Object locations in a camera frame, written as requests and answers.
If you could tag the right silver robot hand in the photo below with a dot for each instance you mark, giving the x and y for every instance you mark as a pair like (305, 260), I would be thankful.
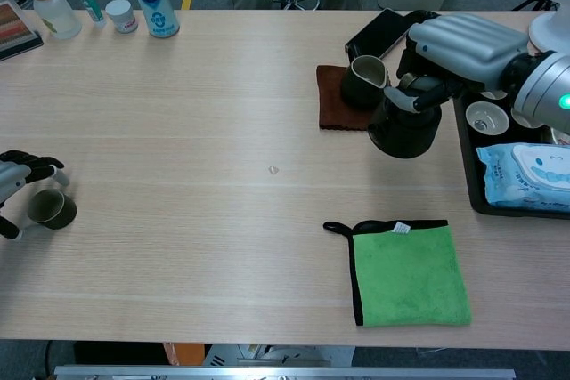
(463, 46)

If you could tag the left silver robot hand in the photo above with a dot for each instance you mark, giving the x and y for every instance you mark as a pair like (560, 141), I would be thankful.
(11, 175)

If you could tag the dark teacup with pale inside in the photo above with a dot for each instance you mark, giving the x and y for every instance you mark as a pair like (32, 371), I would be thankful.
(62, 216)

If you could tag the dark ceramic teapot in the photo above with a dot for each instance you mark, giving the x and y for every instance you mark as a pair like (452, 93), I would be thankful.
(401, 139)

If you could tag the white robot base chassis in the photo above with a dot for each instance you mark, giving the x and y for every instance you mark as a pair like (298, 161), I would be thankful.
(276, 354)

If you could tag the translucent cup with dark object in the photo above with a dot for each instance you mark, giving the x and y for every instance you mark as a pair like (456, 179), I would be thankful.
(486, 118)

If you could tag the black smartphone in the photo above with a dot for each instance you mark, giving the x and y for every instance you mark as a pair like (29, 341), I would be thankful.
(378, 33)

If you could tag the dark ceramic fairness pitcher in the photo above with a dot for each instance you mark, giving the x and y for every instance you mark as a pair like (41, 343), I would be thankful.
(358, 91)

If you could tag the black serving tray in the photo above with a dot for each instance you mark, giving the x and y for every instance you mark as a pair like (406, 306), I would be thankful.
(465, 162)

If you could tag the gold foil packet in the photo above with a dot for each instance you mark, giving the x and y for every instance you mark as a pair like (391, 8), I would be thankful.
(559, 137)

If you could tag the blue wet wipes pack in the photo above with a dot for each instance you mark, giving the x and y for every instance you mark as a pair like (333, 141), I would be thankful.
(512, 180)

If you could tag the brown cloth mat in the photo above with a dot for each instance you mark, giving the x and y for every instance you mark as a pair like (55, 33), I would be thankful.
(329, 99)

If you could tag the frosted bottle with wooden cap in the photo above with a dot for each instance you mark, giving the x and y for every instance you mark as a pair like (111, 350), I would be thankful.
(58, 17)

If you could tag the small white green tube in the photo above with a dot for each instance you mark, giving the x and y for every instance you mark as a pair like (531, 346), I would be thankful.
(91, 6)

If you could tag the small white jar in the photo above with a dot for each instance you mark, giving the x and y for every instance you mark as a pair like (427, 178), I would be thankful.
(121, 17)

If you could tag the green microfiber cloth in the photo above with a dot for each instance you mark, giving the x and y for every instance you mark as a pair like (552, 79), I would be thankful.
(409, 277)

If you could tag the orange panel under table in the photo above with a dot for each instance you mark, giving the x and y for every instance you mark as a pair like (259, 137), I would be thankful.
(187, 353)

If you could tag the aluminium profile rail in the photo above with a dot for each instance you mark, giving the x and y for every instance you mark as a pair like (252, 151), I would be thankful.
(285, 373)

